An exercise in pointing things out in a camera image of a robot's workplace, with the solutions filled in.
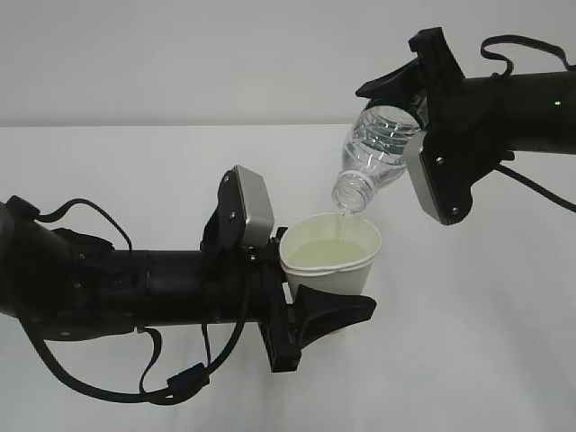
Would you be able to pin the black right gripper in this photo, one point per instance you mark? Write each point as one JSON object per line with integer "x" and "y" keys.
{"x": 433, "y": 85}

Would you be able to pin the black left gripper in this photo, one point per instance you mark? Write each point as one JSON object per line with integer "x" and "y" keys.
{"x": 316, "y": 313}

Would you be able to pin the white paper cup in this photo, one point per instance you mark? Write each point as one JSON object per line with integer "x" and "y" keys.
{"x": 329, "y": 252}

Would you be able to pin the clear green-label water bottle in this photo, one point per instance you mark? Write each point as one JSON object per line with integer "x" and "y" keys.
{"x": 372, "y": 156}

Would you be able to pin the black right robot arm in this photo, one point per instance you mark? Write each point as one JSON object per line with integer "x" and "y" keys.
{"x": 503, "y": 111}

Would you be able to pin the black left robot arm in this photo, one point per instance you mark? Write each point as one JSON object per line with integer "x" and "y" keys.
{"x": 76, "y": 287}

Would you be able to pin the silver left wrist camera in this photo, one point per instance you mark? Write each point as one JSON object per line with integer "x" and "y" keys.
{"x": 243, "y": 216}

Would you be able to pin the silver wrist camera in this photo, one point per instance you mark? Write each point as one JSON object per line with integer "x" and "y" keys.
{"x": 243, "y": 216}
{"x": 443, "y": 170}

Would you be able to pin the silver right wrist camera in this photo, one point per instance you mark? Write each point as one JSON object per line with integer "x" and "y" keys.
{"x": 443, "y": 170}

